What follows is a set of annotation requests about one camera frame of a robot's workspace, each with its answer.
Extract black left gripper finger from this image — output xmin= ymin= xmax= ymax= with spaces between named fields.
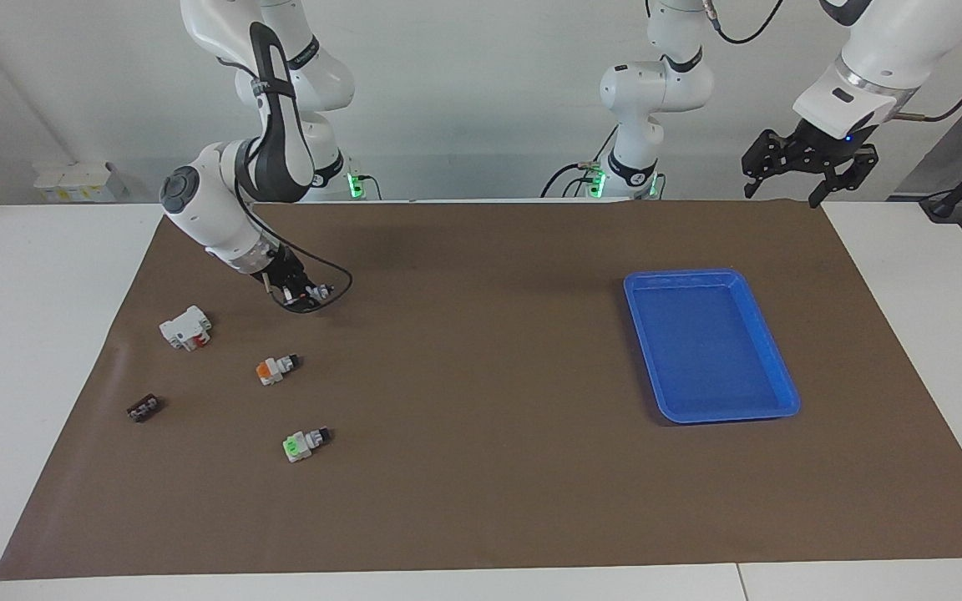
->
xmin=808 ymin=145 xmax=879 ymax=210
xmin=741 ymin=130 xmax=792 ymax=199

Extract white circuit breaker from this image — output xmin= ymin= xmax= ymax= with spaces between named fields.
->
xmin=159 ymin=306 xmax=213 ymax=352

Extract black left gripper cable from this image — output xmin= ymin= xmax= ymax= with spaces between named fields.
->
xmin=702 ymin=0 xmax=962 ymax=124

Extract brown table mat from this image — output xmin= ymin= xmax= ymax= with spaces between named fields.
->
xmin=0 ymin=199 xmax=962 ymax=581

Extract white background boxes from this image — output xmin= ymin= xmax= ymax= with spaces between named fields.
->
xmin=34 ymin=161 xmax=127 ymax=203

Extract blue plastic tray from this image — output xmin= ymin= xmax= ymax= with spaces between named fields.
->
xmin=623 ymin=268 xmax=802 ymax=426

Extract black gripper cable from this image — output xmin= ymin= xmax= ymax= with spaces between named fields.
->
xmin=235 ymin=154 xmax=354 ymax=314
xmin=702 ymin=0 xmax=962 ymax=124

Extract black left base cable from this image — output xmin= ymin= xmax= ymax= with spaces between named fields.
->
xmin=541 ymin=125 xmax=620 ymax=199

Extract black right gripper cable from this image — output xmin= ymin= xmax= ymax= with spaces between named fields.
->
xmin=235 ymin=154 xmax=354 ymax=314

